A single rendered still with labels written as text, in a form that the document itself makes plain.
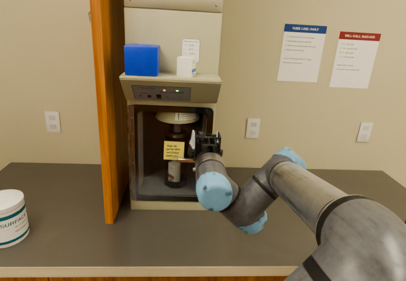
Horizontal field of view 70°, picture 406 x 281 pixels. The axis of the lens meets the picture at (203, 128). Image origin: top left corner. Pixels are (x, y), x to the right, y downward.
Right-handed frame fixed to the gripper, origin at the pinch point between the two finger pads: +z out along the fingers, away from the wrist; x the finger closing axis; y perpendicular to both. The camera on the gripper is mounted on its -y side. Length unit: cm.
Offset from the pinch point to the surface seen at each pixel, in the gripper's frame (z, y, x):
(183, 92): 7.8, 14.5, 6.9
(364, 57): 58, 25, -84
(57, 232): 1, -37, 50
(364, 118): 58, -8, -92
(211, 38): 15.2, 31.6, -1.7
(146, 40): 15.3, 29.7, 19.9
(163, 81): 3.9, 18.5, 13.5
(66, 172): 45, -38, 64
